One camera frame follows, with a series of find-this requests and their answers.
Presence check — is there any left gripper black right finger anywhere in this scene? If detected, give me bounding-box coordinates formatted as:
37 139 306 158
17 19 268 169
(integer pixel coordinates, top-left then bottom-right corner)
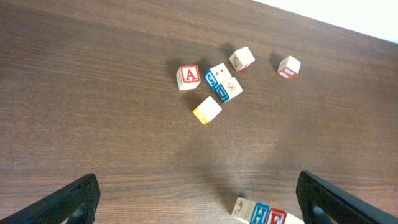
296 170 397 224

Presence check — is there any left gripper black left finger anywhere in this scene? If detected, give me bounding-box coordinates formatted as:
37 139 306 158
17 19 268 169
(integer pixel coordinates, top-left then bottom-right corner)
1 173 101 224

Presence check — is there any blue H wooden block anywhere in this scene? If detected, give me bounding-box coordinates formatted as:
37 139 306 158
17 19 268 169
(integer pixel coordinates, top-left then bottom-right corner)
249 203 271 224

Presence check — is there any wooden block red side drawing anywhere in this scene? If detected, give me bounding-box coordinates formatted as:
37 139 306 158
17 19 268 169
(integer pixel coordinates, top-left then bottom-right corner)
231 197 247 220

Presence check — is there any red I wooden block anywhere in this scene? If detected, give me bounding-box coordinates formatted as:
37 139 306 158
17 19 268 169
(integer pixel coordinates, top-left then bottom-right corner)
277 55 301 79

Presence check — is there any plain wooden block drawing top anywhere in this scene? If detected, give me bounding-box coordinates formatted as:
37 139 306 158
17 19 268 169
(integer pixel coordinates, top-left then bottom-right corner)
215 77 243 103

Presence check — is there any plain wooden block bird drawing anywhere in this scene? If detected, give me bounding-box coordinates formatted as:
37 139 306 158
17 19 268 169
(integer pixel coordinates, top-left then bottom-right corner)
193 96 222 124

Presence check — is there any red Y wooden block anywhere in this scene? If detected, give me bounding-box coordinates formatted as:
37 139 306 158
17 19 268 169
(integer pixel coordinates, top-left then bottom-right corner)
229 47 255 72

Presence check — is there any plain wooden block with blue side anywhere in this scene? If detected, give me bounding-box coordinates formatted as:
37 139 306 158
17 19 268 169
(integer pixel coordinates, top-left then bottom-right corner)
205 63 232 90

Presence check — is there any red A wooden block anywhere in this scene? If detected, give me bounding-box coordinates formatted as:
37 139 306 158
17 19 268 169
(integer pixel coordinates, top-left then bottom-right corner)
176 65 201 91

